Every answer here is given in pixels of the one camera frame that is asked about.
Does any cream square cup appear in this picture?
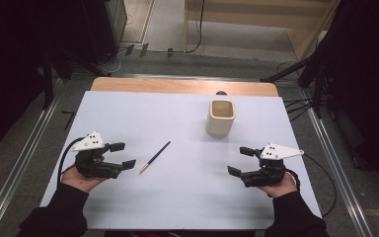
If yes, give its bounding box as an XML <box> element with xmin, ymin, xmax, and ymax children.
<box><xmin>205</xmin><ymin>99</ymin><xmax>237</xmax><ymax>137</ymax></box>

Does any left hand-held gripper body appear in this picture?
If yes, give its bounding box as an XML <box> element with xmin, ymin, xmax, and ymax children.
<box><xmin>70</xmin><ymin>130</ymin><xmax>123</xmax><ymax>181</ymax></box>

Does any white table cover sheet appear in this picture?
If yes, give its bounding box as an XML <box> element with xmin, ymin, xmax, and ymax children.
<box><xmin>38</xmin><ymin>91</ymin><xmax>323</xmax><ymax>231</ymax></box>

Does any light wooden shelf unit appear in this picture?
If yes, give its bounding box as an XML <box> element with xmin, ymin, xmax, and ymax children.
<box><xmin>183</xmin><ymin>0</ymin><xmax>341</xmax><ymax>62</ymax></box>

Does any person's left hand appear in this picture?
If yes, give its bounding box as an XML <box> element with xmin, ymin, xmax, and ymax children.
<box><xmin>60</xmin><ymin>156</ymin><xmax>108</xmax><ymax>195</ymax></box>

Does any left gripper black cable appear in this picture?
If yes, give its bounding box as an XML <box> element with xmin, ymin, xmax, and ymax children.
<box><xmin>56</xmin><ymin>136</ymin><xmax>87</xmax><ymax>187</ymax></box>

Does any black hanging cable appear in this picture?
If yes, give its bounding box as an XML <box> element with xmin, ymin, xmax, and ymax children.
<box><xmin>185</xmin><ymin>0</ymin><xmax>206</xmax><ymax>54</ymax></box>

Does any dark blue pencil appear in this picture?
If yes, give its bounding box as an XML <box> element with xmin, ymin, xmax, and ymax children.
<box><xmin>138</xmin><ymin>140</ymin><xmax>172</xmax><ymax>175</ymax></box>

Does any black cabinet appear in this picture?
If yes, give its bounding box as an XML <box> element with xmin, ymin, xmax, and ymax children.
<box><xmin>81</xmin><ymin>0</ymin><xmax>128</xmax><ymax>65</ymax></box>

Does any dark curtain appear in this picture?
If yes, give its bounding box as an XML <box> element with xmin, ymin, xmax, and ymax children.
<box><xmin>0</xmin><ymin>0</ymin><xmax>90</xmax><ymax>161</ymax></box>
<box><xmin>320</xmin><ymin>0</ymin><xmax>379</xmax><ymax>187</ymax></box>

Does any white floor cable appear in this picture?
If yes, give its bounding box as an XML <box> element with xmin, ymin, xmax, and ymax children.
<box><xmin>98</xmin><ymin>48</ymin><xmax>127</xmax><ymax>75</ymax></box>

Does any wooden table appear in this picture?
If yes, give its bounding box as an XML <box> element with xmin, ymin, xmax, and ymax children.
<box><xmin>90</xmin><ymin>77</ymin><xmax>279</xmax><ymax>98</ymax></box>

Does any metal floor rail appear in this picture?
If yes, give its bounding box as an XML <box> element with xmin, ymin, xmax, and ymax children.
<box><xmin>0</xmin><ymin>95</ymin><xmax>61</xmax><ymax>237</ymax></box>
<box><xmin>302</xmin><ymin>92</ymin><xmax>375</xmax><ymax>237</ymax></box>

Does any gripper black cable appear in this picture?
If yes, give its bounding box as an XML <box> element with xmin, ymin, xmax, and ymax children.
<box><xmin>285</xmin><ymin>153</ymin><xmax>338</xmax><ymax>219</ymax></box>
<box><xmin>56</xmin><ymin>136</ymin><xmax>87</xmax><ymax>187</ymax></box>

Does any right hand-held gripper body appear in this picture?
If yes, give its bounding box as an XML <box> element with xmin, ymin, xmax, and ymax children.
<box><xmin>240</xmin><ymin>142</ymin><xmax>305</xmax><ymax>189</ymax></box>

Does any bundle of black floor cables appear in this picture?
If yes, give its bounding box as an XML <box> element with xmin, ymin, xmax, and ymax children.
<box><xmin>281</xmin><ymin>97</ymin><xmax>315</xmax><ymax>123</ymax></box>

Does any black hex key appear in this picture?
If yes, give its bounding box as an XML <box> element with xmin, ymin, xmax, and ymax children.
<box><xmin>61</xmin><ymin>110</ymin><xmax>76</xmax><ymax>131</ymax></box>

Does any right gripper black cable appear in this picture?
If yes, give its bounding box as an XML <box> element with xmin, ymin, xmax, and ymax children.
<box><xmin>285</xmin><ymin>153</ymin><xmax>338</xmax><ymax>219</ymax></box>

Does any person's right hand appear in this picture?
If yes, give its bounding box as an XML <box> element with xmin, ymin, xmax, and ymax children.
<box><xmin>256</xmin><ymin>171</ymin><xmax>299</xmax><ymax>199</ymax></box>

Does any black metal stand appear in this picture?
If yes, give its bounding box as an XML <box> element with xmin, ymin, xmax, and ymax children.
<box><xmin>260</xmin><ymin>31</ymin><xmax>330</xmax><ymax>120</ymax></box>
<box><xmin>41</xmin><ymin>45</ymin><xmax>105</xmax><ymax>111</ymax></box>

